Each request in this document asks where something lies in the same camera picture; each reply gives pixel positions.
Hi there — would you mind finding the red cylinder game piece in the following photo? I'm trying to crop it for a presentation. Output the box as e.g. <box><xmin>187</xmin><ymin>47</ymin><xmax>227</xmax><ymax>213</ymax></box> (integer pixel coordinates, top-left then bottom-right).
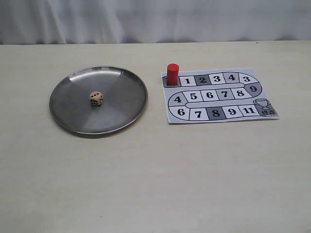
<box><xmin>167</xmin><ymin>63</ymin><xmax>179</xmax><ymax>85</ymax></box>

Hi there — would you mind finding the beige wooden die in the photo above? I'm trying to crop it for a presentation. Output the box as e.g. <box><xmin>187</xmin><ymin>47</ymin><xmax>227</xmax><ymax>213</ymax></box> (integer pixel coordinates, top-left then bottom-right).
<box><xmin>89</xmin><ymin>91</ymin><xmax>104</xmax><ymax>106</ymax></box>

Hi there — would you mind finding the printed paper game board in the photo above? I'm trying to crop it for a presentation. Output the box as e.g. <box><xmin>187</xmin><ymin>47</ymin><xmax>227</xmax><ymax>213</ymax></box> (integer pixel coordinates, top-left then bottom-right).
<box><xmin>161</xmin><ymin>68</ymin><xmax>279</xmax><ymax>124</ymax></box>

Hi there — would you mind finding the white backdrop curtain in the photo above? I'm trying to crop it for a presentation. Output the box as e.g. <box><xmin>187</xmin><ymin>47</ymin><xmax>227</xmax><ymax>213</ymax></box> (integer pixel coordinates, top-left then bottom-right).
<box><xmin>0</xmin><ymin>0</ymin><xmax>311</xmax><ymax>44</ymax></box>

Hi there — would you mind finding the round stainless steel plate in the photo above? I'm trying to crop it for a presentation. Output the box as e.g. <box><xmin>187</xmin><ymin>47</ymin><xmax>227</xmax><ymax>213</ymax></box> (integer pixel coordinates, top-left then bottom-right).
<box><xmin>49</xmin><ymin>66</ymin><xmax>148</xmax><ymax>138</ymax></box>

